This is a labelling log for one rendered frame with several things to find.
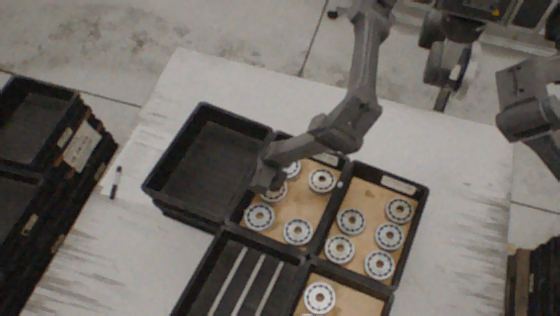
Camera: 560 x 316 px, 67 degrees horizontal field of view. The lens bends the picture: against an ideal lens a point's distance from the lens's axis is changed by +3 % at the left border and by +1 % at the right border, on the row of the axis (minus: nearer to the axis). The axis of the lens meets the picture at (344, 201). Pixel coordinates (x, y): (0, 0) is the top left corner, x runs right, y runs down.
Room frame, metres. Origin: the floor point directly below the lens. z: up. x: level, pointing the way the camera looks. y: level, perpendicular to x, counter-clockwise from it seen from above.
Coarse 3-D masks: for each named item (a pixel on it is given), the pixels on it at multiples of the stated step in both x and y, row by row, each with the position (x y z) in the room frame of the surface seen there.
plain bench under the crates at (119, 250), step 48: (192, 96) 1.04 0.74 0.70; (240, 96) 1.09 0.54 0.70; (288, 96) 1.15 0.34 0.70; (336, 96) 1.20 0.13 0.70; (384, 144) 1.00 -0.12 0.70; (432, 144) 1.05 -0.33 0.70; (480, 144) 1.11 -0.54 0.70; (96, 192) 0.52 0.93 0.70; (432, 192) 0.82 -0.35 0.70; (480, 192) 0.87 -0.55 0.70; (96, 240) 0.34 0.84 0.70; (144, 240) 0.38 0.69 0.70; (192, 240) 0.41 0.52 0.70; (432, 240) 0.61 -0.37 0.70; (480, 240) 0.65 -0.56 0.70; (48, 288) 0.15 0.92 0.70; (96, 288) 0.18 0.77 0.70; (144, 288) 0.21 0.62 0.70; (432, 288) 0.42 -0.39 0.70; (480, 288) 0.46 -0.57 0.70
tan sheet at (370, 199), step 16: (352, 192) 0.68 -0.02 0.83; (368, 192) 0.69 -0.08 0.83; (384, 192) 0.71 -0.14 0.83; (368, 208) 0.63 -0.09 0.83; (384, 208) 0.64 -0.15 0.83; (416, 208) 0.67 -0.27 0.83; (336, 224) 0.54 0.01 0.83; (368, 224) 0.57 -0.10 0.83; (352, 240) 0.49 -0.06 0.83; (368, 240) 0.51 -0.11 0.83; (320, 256) 0.41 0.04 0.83
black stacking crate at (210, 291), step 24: (240, 240) 0.40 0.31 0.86; (216, 264) 0.31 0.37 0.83; (240, 264) 0.33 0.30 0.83; (264, 264) 0.35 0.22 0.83; (288, 264) 0.36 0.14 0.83; (192, 288) 0.21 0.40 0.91; (216, 288) 0.24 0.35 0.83; (240, 288) 0.25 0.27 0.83; (264, 288) 0.27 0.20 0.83; (192, 312) 0.15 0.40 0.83; (216, 312) 0.17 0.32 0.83; (240, 312) 0.18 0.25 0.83; (264, 312) 0.19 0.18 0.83
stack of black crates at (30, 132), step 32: (0, 96) 0.91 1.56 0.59; (32, 96) 1.00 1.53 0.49; (64, 96) 1.01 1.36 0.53; (0, 128) 0.80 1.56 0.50; (32, 128) 0.84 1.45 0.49; (64, 128) 0.85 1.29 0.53; (96, 128) 0.96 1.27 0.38; (0, 160) 0.64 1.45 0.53; (32, 160) 0.64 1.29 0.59; (64, 160) 0.74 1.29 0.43; (96, 160) 0.85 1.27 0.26; (64, 192) 0.63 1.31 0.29
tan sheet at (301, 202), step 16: (304, 160) 0.77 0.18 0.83; (304, 176) 0.70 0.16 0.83; (336, 176) 0.73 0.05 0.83; (288, 192) 0.63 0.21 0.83; (304, 192) 0.64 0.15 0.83; (272, 208) 0.55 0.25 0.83; (288, 208) 0.56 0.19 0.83; (304, 208) 0.58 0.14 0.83; (320, 208) 0.59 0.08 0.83; (240, 224) 0.47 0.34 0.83
